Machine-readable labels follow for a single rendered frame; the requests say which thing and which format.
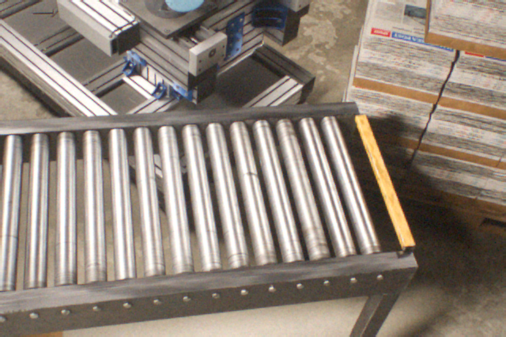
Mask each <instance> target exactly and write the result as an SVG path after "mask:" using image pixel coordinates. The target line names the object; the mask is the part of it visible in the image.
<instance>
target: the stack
mask: <svg viewBox="0 0 506 337"><path fill-rule="evenodd" d="M425 12H426V0H369V2H368V8H367V13H366V18H365V22H364V25H363V26H362V29H361V34H360V39H359V44H358V46H357V45H356V46H355V49H354V52H353V60H352V65H351V69H350V72H349V83H348V81H347V84H348V86H347V84H346V88H345V91H344V95H343V98H342V102H352V101H356V104H357V107H358V110H359V112H360V115H366V116H367V119H368V122H369V124H370V127H371V129H372V131H377V132H380V133H384V134H390V135H394V136H398V137H401V138H408V139H411V140H415V141H419V139H421V143H424V144H428V145H431V146H439V147H442V148H446V149H450V150H456V151H460V152H464V153H469V154H473V155H476V156H479V157H485V158H489V159H493V160H496V161H499V160H500V161H505V162H506V119H499V118H496V117H492V116H488V115H478V114H474V113H471V112H465V111H461V110H458V109H454V108H447V107H444V106H439V105H437V101H436V104H428V103H425V102H422V101H418V100H412V99H408V98H405V97H398V96H395V95H391V94H387V93H381V92H378V91H374V90H370V89H364V88H361V87H356V86H353V85H352V84H353V76H354V72H355V68H356V64H357V68H356V72H355V76H354V77H359V78H365V79H368V80H373V81H378V82H382V83H386V84H390V85H397V86H401V87H404V88H408V89H414V90H417V91H422V92H424V93H430V94H433V95H437V96H438V94H439V93H440V90H441V96H442V97H450V98H454V99H457V100H464V101H468V102H471V103H475V104H481V105H485V106H489V107H492V108H498V109H502V110H505V111H506V60H502V59H495V58H491V57H488V56H484V55H477V54H473V53H469V52H466V51H460V50H455V49H452V48H448V47H441V46H437V45H434V44H427V43H424V34H425ZM363 27H364V28H363ZM362 31H363V34H362ZM361 35H362V38H361ZM360 44H361V47H360ZM359 47H360V51H359ZM358 52H359V54H358ZM357 56H358V59H357ZM346 89H347V90H346ZM346 92H347V93H346ZM345 97H346V101H345ZM376 143H377V145H378V147H379V153H380V155H381V157H382V160H383V163H384V164H385V167H386V170H387V173H388V175H389V177H390V179H392V180H397V181H400V180H401V179H402V178H403V182H405V183H409V184H416V185H419V186H423V187H429V188H432V189H436V190H440V191H446V192H449V193H452V194H457V195H462V196H466V197H469V198H472V199H475V198H476V199H479V200H482V201H486V202H489V203H495V204H498V205H501V206H506V170H503V169H499V168H494V167H489V166H486V165H480V164H476V163H473V162H469V161H460V160H456V159H453V158H449V157H443V156H440V155H435V154H432V153H426V152H423V151H420V150H417V149H412V148H409V147H405V146H398V145H395V144H390V143H387V142H381V141H377V140H376ZM421 143H420V144H421ZM417 148H418V146H417ZM347 150H348V153H349V157H350V160H351V161H352V164H353V167H354V169H355V170H358V171H362V172H367V173H371V174H374V175H375V172H374V170H373V167H372V163H371V161H370V160H369V157H368V154H367V151H366V149H365V147H364V143H363V141H362V138H361V137H360V136H356V135H353V137H352V139H351V141H350V142H349V143H348V146H347ZM393 188H394V190H395V194H396V195H397V196H398V197H401V198H405V199H411V200H414V201H418V202H421V203H427V204H430V205H433V206H440V207H447V209H446V210H445V212H444V214H442V213H438V212H435V211H431V210H425V209H422V208H419V207H415V206H406V205H402V204H400V206H401V208H402V211H403V213H406V214H412V215H415V216H418V217H423V218H427V219H431V220H434V221H438V222H444V223H448V224H451V225H457V226H460V227H464V228H468V229H472V230H476V231H479V232H483V233H489V234H492V235H496V236H499V237H506V229H503V228H500V227H496V226H493V225H486V224H483V223H482V222H483V220H484V219H485V218H492V219H496V220H499V221H503V222H506V213H504V212H500V211H496V210H490V209H487V208H484V207H476V206H471V205H468V204H465V203H459V202H455V201H451V200H448V199H442V198H438V197H434V196H431V195H424V194H422V193H417V192H414V191H407V190H404V189H400V188H399V187H393Z"/></svg>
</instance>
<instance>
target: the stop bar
mask: <svg viewBox="0 0 506 337"><path fill-rule="evenodd" d="M355 121H356V124H357V127H358V130H359V132H360V134H361V138H362V141H363V143H364V147H365V149H366V151H367V154H368V157H369V160H370V161H371V163H372V167H373V170H374V172H375V174H376V178H377V180H378V183H379V189H380V191H381V193H382V196H383V200H384V202H385V204H386V207H387V209H388V212H389V215H390V216H391V220H392V223H393V225H394V227H395V231H396V233H397V236H398V239H399V242H400V245H401V246H402V250H403V251H404V252H406V251H413V250H414V249H415V248H416V244H415V242H414V240H413V236H412V234H411V232H410V228H409V226H408V222H407V221H406V218H405V215H404V213H403V211H402V208H401V206H400V204H399V201H398V198H397V195H396V194H395V190H394V188H393V185H392V183H391V180H390V177H389V175H388V173H387V170H386V167H385V164H384V163H383V160H382V157H381V155H380V152H379V147H378V145H377V143H376V140H375V137H374V134H373V132H372V129H371V127H370V124H369V122H368V119H367V116H366V115H356V116H355Z"/></svg>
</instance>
